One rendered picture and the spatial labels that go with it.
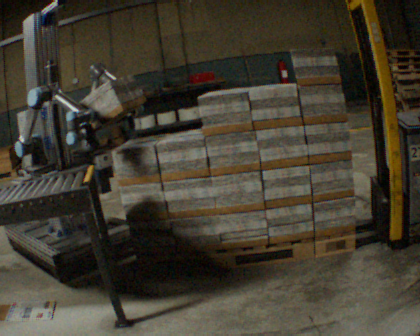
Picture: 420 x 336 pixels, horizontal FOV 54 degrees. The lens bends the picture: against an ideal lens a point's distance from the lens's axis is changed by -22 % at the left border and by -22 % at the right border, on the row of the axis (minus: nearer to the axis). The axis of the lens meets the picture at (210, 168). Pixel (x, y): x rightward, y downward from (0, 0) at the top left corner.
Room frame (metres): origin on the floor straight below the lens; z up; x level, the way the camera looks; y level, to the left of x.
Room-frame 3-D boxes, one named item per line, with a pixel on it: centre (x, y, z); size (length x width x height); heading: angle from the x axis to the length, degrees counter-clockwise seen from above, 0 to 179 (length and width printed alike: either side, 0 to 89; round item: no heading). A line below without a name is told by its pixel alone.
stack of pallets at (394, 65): (8.42, -4.27, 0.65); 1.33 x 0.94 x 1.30; 101
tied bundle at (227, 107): (3.05, -0.17, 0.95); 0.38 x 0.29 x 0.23; 167
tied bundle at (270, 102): (2.99, -0.45, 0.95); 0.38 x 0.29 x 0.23; 168
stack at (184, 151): (3.08, -0.03, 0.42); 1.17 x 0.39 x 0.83; 78
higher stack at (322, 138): (2.93, -0.74, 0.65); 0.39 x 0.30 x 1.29; 168
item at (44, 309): (2.39, 1.31, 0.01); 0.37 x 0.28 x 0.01; 97
